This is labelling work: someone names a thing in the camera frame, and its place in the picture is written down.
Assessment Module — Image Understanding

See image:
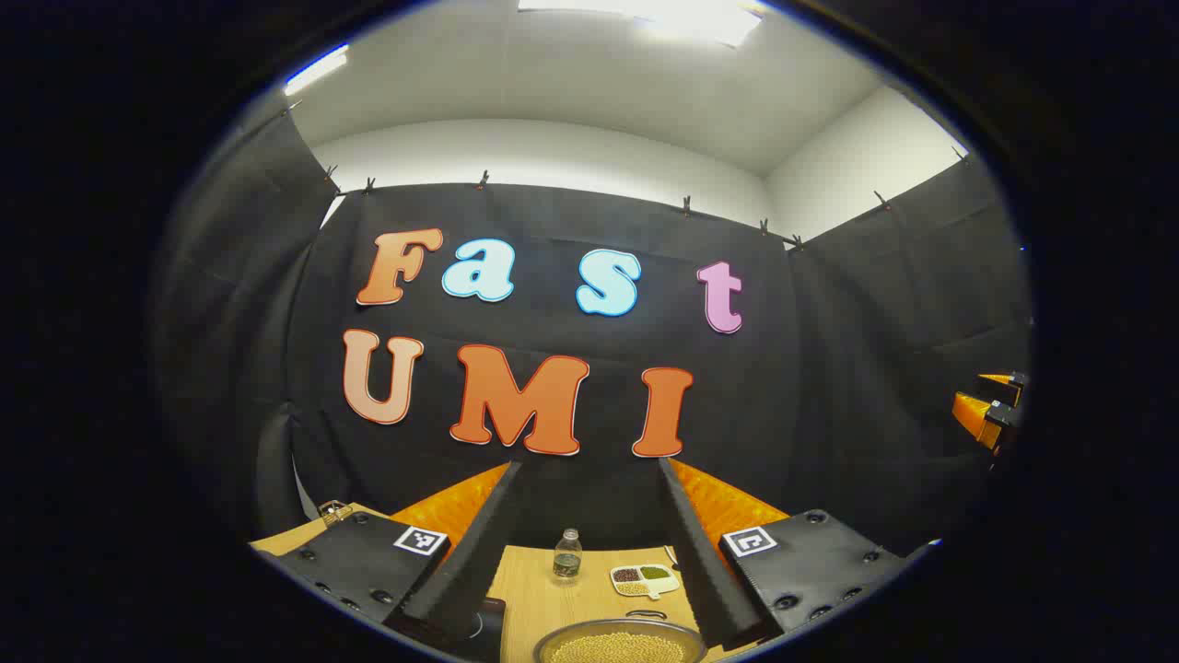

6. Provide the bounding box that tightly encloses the ceiling light panel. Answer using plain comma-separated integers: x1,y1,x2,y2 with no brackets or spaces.
283,44,351,97

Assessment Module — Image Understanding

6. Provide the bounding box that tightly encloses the row of black cloth clips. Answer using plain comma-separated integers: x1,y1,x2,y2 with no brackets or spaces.
286,97,973,251

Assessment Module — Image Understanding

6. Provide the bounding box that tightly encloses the clear plastic water bottle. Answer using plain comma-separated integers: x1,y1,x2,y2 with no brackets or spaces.
553,528,584,581

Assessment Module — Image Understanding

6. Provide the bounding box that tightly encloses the white divided plate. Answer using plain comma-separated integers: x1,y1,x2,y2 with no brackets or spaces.
610,564,683,599

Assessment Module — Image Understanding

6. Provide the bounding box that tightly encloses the black induction cooktop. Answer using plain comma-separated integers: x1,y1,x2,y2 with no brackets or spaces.
456,596,508,663

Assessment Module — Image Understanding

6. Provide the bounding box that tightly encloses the pile of yellow soybeans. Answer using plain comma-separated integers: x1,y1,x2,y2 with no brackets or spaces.
551,632,690,663

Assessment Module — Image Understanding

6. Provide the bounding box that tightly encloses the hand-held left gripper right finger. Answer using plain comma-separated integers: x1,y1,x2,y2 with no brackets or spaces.
656,456,922,653

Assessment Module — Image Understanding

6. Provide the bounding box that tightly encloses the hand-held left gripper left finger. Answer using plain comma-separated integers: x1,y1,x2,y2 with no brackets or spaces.
263,460,524,657

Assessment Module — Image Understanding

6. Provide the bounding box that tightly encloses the stainless steel pot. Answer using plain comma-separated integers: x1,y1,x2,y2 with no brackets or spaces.
532,610,708,663

